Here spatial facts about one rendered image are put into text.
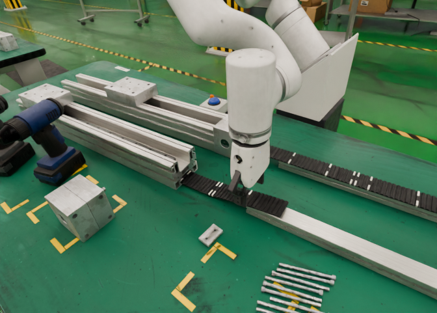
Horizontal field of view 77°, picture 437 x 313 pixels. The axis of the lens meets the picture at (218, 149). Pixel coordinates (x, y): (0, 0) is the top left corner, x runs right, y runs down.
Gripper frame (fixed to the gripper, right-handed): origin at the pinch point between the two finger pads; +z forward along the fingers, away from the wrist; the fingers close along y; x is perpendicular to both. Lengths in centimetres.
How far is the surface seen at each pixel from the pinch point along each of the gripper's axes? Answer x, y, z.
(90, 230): 27.3, -25.9, 4.3
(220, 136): 17.3, 14.1, -0.4
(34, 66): 200, 47, 18
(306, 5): 154, 501, 57
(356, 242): -24.2, 0.6, 3.3
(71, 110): 74, 2, 0
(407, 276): -33.3, -2.0, 3.4
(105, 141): 45.8, -4.9, -1.0
